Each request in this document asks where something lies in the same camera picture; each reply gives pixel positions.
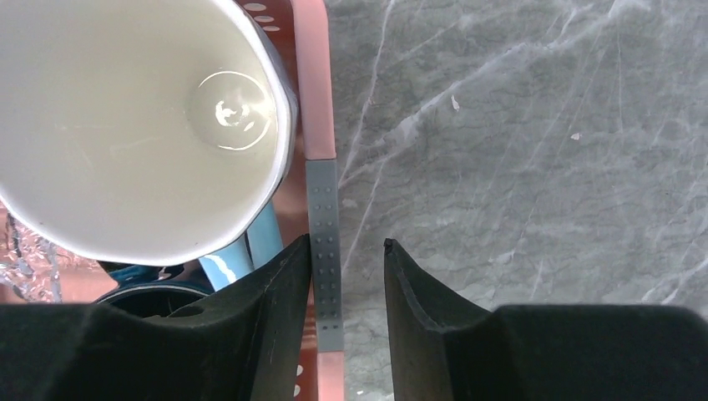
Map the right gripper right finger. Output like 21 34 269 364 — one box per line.
384 239 707 400

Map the dark blue mug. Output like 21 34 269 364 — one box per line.
97 261 214 317

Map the pink plastic basket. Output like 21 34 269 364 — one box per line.
0 0 346 401

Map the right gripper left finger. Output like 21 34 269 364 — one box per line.
1 235 311 400

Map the white and blue mug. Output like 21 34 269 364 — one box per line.
1 1 298 289

